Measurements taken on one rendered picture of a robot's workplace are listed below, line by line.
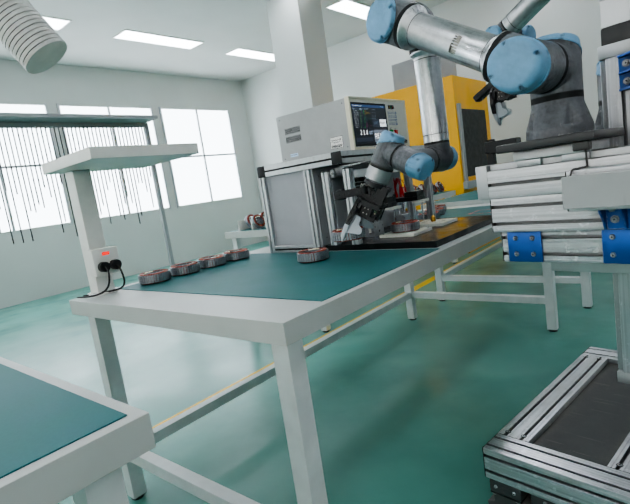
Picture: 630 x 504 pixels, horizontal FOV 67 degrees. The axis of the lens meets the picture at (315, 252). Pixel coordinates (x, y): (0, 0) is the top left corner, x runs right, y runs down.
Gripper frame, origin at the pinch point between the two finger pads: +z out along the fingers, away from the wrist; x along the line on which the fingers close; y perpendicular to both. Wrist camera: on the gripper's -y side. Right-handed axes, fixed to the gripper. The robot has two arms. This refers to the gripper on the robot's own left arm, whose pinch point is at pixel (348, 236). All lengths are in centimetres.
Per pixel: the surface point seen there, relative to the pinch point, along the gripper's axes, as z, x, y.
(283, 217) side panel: 13.9, 27.3, -37.7
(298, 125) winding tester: -22, 38, -49
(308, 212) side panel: 6.2, 24.1, -26.4
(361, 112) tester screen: -35, 40, -25
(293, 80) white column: -20, 395, -260
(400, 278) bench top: -1.7, -18.7, 24.1
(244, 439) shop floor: 103, 5, -13
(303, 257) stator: 13.3, -1.8, -11.7
